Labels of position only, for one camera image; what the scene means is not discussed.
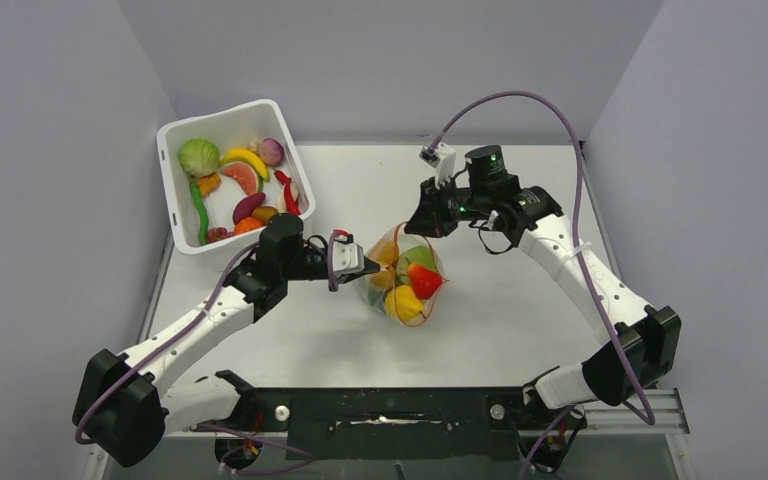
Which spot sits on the brown potato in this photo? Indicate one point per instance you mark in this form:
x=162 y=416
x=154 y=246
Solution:
x=263 y=214

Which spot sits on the red tomato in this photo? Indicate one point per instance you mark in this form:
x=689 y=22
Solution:
x=424 y=282

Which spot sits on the purple sweet potato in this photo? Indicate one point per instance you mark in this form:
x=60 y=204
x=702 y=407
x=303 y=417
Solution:
x=247 y=205

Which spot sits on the purple onion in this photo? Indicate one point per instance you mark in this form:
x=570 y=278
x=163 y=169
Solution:
x=271 y=152

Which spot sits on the yellow banana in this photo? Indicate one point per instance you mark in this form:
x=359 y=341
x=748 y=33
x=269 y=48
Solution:
x=248 y=157

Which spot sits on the red grapes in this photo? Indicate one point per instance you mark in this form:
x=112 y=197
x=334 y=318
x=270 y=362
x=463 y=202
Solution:
x=217 y=234

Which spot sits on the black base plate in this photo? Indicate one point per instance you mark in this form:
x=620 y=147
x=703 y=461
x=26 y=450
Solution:
x=392 y=423

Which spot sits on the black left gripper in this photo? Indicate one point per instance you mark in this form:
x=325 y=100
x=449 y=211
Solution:
x=370 y=267

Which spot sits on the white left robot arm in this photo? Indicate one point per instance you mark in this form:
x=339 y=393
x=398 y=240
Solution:
x=128 y=402

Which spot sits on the orange pepper piece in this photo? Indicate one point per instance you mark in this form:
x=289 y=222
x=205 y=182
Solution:
x=208 y=184

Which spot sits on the yellow pear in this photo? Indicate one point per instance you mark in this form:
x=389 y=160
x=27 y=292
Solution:
x=402 y=304

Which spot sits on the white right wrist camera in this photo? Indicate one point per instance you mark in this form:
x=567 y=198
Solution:
x=442 y=159

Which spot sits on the white plastic bin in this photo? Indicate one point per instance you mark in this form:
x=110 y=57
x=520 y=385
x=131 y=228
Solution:
x=230 y=128

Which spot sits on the watermelon slice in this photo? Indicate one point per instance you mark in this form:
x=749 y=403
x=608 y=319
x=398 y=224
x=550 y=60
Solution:
x=244 y=175

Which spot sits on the white mushroom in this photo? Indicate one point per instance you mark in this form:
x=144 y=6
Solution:
x=287 y=201

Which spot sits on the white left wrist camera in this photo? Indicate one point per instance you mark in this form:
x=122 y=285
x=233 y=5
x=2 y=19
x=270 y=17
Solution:
x=346 y=256

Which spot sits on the orange tangerine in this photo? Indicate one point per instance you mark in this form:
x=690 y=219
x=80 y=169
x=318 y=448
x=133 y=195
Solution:
x=246 y=225

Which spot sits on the green round fruit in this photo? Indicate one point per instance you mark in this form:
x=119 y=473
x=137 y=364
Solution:
x=419 y=254

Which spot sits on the clear orange zip bag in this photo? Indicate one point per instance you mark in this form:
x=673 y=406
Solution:
x=374 y=300

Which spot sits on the green cabbage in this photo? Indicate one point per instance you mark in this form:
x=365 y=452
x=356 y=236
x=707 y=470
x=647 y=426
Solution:
x=199 y=157

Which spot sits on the yellow lemon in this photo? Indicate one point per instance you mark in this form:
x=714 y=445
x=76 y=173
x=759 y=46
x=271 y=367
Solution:
x=383 y=280

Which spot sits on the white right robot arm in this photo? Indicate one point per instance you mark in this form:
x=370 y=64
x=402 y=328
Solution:
x=638 y=341

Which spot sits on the green cucumber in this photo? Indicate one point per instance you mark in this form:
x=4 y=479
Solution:
x=203 y=217

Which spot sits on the red chili pepper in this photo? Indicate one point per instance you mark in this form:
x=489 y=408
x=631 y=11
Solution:
x=282 y=177

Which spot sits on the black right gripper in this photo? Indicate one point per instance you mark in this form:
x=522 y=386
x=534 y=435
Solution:
x=429 y=219

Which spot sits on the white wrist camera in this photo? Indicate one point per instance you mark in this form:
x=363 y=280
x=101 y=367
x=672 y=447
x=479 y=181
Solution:
x=442 y=159
x=346 y=256

